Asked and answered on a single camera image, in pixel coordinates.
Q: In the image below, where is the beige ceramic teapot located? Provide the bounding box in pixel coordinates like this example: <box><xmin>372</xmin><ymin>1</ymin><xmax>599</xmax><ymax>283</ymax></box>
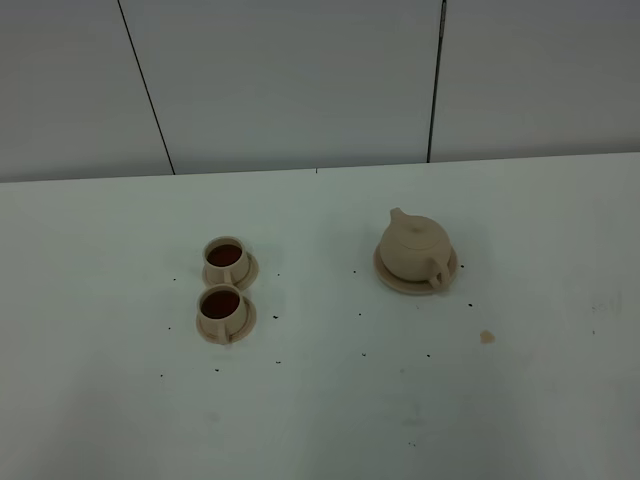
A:
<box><xmin>377</xmin><ymin>207</ymin><xmax>454</xmax><ymax>288</ymax></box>

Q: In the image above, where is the round beige teapot saucer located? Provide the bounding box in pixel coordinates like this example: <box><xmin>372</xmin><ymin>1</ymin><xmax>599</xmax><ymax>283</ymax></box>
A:
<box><xmin>373</xmin><ymin>246</ymin><xmax>459</xmax><ymax>296</ymax></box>

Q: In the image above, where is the far beige cup saucer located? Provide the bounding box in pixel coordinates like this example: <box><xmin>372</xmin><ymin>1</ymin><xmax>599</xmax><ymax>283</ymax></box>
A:
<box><xmin>202</xmin><ymin>253</ymin><xmax>259</xmax><ymax>290</ymax></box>

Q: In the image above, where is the beige cup saucer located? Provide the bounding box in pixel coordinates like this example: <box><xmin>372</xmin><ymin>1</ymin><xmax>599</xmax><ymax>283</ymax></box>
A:
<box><xmin>196</xmin><ymin>298</ymin><xmax>257</xmax><ymax>345</ymax></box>
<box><xmin>202</xmin><ymin>253</ymin><xmax>259</xmax><ymax>290</ymax></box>

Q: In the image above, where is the far beige teacup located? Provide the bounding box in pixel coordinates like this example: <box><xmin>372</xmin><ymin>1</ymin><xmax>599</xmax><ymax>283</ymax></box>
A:
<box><xmin>203</xmin><ymin>236</ymin><xmax>251</xmax><ymax>288</ymax></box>

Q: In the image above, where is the beige teacup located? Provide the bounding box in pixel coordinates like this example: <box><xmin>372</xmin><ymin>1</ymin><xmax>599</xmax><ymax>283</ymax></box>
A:
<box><xmin>203</xmin><ymin>236</ymin><xmax>251</xmax><ymax>288</ymax></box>
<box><xmin>197</xmin><ymin>284</ymin><xmax>248</xmax><ymax>345</ymax></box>

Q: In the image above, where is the near beige cup saucer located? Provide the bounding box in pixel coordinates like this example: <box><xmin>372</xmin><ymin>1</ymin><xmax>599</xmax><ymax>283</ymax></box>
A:
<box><xmin>196</xmin><ymin>298</ymin><xmax>257</xmax><ymax>345</ymax></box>

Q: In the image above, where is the near beige teacup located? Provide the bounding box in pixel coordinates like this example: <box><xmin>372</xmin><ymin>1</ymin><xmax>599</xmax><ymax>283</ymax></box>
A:
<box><xmin>197</xmin><ymin>284</ymin><xmax>248</xmax><ymax>345</ymax></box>

